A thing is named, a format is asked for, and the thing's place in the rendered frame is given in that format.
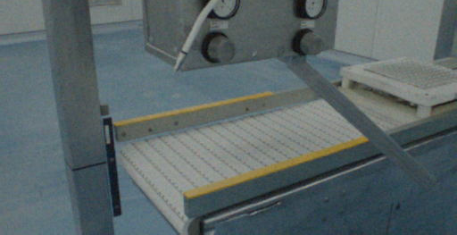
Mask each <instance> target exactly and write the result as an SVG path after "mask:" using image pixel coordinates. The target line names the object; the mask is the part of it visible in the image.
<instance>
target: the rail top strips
mask: <svg viewBox="0 0 457 235"><path fill-rule="evenodd" d="M270 95H275V93H273V92H270V91H269V92H264V93H260V94H255V95H250V96H244V97H236V99H231V100H226V101H221V102H217V103H212V104H208V105H198V106H193V107H188V108H184V109H178V110H174V111H169V112H165V113H156V114H150V115H146V116H141V117H137V118H132V119H127V120H123V121H117V122H113V125H114V126H115V127H120V126H125V125H130V124H134V123H139V122H143V121H146V120H151V119H156V118H161V117H165V116H170V115H174V114H179V113H188V112H193V111H197V110H202V109H207V108H212V107H216V106H221V105H230V104H234V103H238V102H243V101H247V100H253V99H257V97H265V96H270ZM367 141H369V140H368V139H366V138H365V137H364V136H363V137H359V138H355V139H352V140H349V141H346V142H342V143H339V144H337V145H336V146H333V147H328V148H325V149H321V150H319V151H315V152H312V153H309V154H306V155H301V156H298V157H294V158H291V159H288V160H286V161H282V162H279V163H276V164H270V165H267V166H264V168H261V169H259V170H255V171H252V172H247V173H243V174H240V175H238V176H235V177H231V178H228V179H225V180H220V181H216V182H214V183H211V184H208V185H204V186H201V187H198V188H195V189H190V190H187V191H184V192H183V194H184V195H185V197H186V198H187V199H188V200H189V199H192V198H195V197H200V196H203V195H206V193H209V192H213V191H215V190H218V189H223V188H226V187H229V186H232V185H235V184H238V183H241V182H244V181H247V180H252V179H255V178H258V177H261V176H263V175H267V174H270V173H274V172H278V171H281V170H284V169H286V168H289V166H293V165H297V164H301V163H304V162H307V161H310V160H312V159H315V158H318V157H323V156H325V155H330V154H333V153H335V152H338V151H341V150H345V149H348V148H351V147H356V145H359V144H361V143H364V142H367Z"/></svg>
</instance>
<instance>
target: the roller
mask: <svg viewBox="0 0 457 235"><path fill-rule="evenodd" d="M204 216H206V215H205V214H203V215H201V216H197V217H196V218H194V219H193V220H192V221H191V222H190V224H189V225H188V228H187V234H188V235H204V226H203V225H202V219H203V218H202V217H204Z"/></svg>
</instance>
